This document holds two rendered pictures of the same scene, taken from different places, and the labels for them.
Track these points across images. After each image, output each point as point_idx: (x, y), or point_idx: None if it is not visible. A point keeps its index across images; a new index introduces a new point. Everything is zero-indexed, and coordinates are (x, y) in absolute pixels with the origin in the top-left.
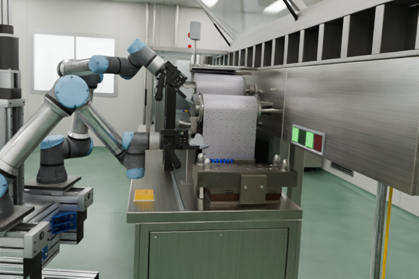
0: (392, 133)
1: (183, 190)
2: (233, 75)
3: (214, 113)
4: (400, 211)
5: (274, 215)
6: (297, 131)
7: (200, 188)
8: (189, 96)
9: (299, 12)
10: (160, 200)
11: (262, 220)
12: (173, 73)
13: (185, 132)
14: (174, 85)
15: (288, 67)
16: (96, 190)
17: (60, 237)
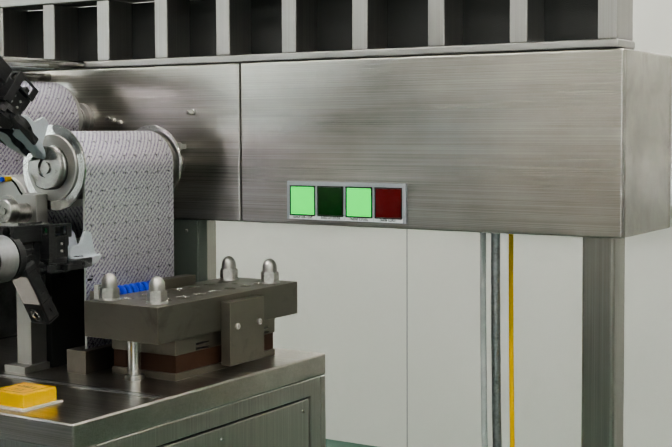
0: (575, 159)
1: (55, 378)
2: (41, 82)
3: (103, 176)
4: None
5: (291, 373)
6: (311, 192)
7: (132, 353)
8: (39, 138)
9: None
10: (71, 398)
11: (276, 390)
12: (2, 81)
13: (62, 228)
14: (15, 112)
15: (239, 62)
16: None
17: None
